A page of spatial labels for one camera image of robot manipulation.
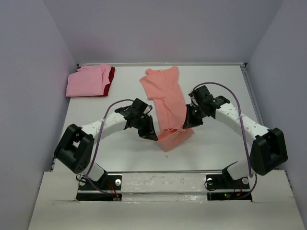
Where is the salmon orange t-shirt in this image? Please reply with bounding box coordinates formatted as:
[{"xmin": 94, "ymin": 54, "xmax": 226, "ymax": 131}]
[{"xmin": 140, "ymin": 67, "xmax": 194, "ymax": 152}]

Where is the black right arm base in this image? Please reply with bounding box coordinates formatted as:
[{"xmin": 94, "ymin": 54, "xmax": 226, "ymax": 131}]
[{"xmin": 204, "ymin": 174, "xmax": 252, "ymax": 201}]

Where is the folded dark red t-shirt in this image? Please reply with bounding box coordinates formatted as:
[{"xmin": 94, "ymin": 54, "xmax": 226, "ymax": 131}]
[{"xmin": 75, "ymin": 66, "xmax": 115, "ymax": 97}]

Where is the folded pink t-shirt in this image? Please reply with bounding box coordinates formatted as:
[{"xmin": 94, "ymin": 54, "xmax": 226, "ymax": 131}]
[{"xmin": 66, "ymin": 64, "xmax": 115, "ymax": 97}]

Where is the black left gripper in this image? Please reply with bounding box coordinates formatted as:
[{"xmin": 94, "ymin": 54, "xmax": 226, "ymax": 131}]
[{"xmin": 133, "ymin": 115, "xmax": 158, "ymax": 142}]

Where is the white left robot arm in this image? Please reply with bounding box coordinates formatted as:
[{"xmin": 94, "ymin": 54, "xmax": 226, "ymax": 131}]
[{"xmin": 54, "ymin": 98, "xmax": 158, "ymax": 192}]

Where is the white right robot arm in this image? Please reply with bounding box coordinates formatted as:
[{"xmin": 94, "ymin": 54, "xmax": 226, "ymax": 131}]
[{"xmin": 183, "ymin": 83, "xmax": 288, "ymax": 191}]

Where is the white foam front panel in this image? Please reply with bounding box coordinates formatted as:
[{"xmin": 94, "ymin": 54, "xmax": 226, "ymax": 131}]
[{"xmin": 29, "ymin": 171, "xmax": 304, "ymax": 230}]

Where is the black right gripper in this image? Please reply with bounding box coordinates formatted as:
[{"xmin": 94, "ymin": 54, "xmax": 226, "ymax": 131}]
[{"xmin": 183, "ymin": 103, "xmax": 206, "ymax": 129}]

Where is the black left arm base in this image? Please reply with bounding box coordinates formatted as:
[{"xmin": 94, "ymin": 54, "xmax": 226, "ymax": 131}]
[{"xmin": 76, "ymin": 173, "xmax": 122, "ymax": 202}]

